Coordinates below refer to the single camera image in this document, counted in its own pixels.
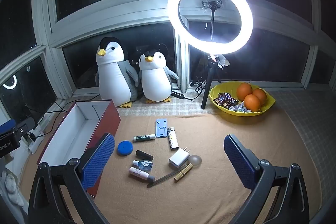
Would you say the white tube with grey cap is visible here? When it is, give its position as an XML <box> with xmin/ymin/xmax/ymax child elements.
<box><xmin>129</xmin><ymin>166</ymin><xmax>156</xmax><ymax>183</ymax></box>

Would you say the black lipstick tube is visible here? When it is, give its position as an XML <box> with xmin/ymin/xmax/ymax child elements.
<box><xmin>135</xmin><ymin>150</ymin><xmax>153</xmax><ymax>161</ymax></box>

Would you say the gold lipstick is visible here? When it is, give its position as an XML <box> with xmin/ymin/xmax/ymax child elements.
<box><xmin>174</xmin><ymin>164</ymin><xmax>194</xmax><ymax>182</ymax></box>

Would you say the white ring light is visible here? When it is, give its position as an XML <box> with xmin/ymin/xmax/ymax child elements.
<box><xmin>167</xmin><ymin>0</ymin><xmax>254</xmax><ymax>54</ymax></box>

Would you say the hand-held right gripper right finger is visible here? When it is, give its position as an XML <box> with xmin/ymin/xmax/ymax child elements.
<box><xmin>224</xmin><ymin>134</ymin><xmax>310</xmax><ymax>224</ymax></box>

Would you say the patterned lighter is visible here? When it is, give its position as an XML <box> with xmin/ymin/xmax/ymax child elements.
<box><xmin>167</xmin><ymin>127</ymin><xmax>179</xmax><ymax>150</ymax></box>

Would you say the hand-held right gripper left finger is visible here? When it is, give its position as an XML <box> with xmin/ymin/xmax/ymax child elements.
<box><xmin>28</xmin><ymin>133</ymin><xmax>116</xmax><ymax>224</ymax></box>

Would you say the black tripod stand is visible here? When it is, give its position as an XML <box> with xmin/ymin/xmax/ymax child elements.
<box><xmin>201</xmin><ymin>54</ymin><xmax>231</xmax><ymax>110</ymax></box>

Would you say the small blue liquid bottle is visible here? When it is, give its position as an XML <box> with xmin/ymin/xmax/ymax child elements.
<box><xmin>133</xmin><ymin>158</ymin><xmax>153</xmax><ymax>170</ymax></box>

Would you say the pile of silver foil candies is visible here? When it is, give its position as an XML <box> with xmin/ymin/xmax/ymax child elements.
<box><xmin>230</xmin><ymin>103</ymin><xmax>252</xmax><ymax>113</ymax></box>

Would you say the clear round ball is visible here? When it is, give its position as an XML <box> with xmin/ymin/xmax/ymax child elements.
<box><xmin>189</xmin><ymin>155</ymin><xmax>202</xmax><ymax>167</ymax></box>

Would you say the white charger plug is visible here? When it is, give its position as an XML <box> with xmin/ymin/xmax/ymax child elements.
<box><xmin>169</xmin><ymin>147</ymin><xmax>191</xmax><ymax>169</ymax></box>

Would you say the white power strip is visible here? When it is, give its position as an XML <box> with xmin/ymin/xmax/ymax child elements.
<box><xmin>22</xmin><ymin>124</ymin><xmax>49</xmax><ymax>153</ymax></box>

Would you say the orange-brown felt mat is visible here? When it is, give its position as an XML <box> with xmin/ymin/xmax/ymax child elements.
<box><xmin>21</xmin><ymin>114</ymin><xmax>323</xmax><ymax>224</ymax></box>

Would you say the large penguin plush toy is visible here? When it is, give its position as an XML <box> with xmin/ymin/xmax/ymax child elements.
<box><xmin>95</xmin><ymin>37</ymin><xmax>139</xmax><ymax>108</ymax></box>

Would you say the white cardboard box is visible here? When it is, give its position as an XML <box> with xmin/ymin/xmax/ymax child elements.
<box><xmin>37</xmin><ymin>99</ymin><xmax>121</xmax><ymax>198</ymax></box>

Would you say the checkered cloth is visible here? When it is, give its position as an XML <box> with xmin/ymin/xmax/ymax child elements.
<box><xmin>56</xmin><ymin>90</ymin><xmax>336</xmax><ymax>161</ymax></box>

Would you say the white window frame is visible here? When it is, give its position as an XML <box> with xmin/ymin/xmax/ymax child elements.
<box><xmin>0</xmin><ymin>0</ymin><xmax>336</xmax><ymax>98</ymax></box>

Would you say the orange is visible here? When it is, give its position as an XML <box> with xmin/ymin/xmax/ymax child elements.
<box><xmin>237</xmin><ymin>82</ymin><xmax>252</xmax><ymax>102</ymax></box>
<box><xmin>244</xmin><ymin>94</ymin><xmax>262</xmax><ymax>112</ymax></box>
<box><xmin>252</xmin><ymin>88</ymin><xmax>268</xmax><ymax>105</ymax></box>

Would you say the metal nail file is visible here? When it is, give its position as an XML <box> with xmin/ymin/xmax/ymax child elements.
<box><xmin>147</xmin><ymin>170</ymin><xmax>181</xmax><ymax>188</ymax></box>

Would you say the blue phone stand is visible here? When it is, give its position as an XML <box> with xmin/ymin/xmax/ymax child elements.
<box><xmin>155</xmin><ymin>119</ymin><xmax>168</xmax><ymax>138</ymax></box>

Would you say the blue round tape measure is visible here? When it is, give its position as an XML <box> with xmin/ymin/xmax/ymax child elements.
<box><xmin>117</xmin><ymin>140</ymin><xmax>135</xmax><ymax>155</ymax></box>

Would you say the green lip balm tube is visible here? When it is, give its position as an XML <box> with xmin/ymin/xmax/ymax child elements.
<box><xmin>133</xmin><ymin>134</ymin><xmax>156</xmax><ymax>142</ymax></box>

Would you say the black gooseneck phone holder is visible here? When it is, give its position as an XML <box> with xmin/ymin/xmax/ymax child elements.
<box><xmin>201</xmin><ymin>0</ymin><xmax>223</xmax><ymax>42</ymax></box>

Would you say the small penguin plush toy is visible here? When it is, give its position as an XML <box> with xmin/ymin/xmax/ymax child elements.
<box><xmin>138</xmin><ymin>49</ymin><xmax>179</xmax><ymax>104</ymax></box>

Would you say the yellow bowl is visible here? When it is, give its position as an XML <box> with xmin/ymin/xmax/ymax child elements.
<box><xmin>209</xmin><ymin>81</ymin><xmax>276</xmax><ymax>117</ymax></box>

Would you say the black ring light cable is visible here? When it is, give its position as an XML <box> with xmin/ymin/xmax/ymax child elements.
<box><xmin>184</xmin><ymin>77</ymin><xmax>210</xmax><ymax>101</ymax></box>

